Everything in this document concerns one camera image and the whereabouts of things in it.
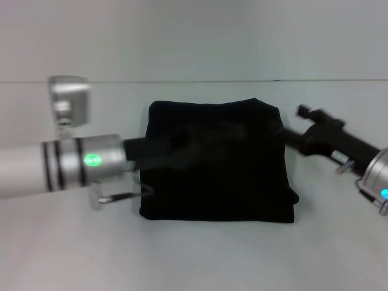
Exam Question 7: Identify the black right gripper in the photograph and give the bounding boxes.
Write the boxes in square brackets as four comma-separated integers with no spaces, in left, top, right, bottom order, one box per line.
[273,104,381,176]

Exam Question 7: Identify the black shirt with FREE! print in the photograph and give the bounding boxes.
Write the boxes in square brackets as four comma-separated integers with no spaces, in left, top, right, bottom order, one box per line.
[138,97,300,226]

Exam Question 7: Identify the left gripper cable with plug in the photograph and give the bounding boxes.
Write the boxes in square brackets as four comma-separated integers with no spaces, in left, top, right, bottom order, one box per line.
[89,169,157,212]

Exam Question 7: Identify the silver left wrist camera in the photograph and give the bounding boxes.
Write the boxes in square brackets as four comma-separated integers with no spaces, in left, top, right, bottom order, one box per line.
[48,75,93,139]

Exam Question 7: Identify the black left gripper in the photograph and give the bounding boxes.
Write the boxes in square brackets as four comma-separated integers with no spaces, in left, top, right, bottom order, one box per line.
[122,122,249,171]

